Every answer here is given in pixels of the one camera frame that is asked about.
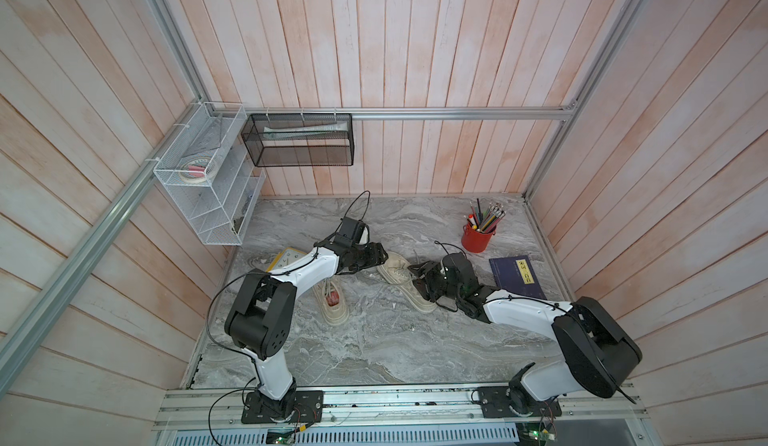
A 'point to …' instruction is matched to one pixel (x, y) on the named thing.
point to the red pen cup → (474, 240)
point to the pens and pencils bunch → (485, 221)
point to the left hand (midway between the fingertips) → (380, 261)
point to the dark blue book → (517, 275)
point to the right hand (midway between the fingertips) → (406, 270)
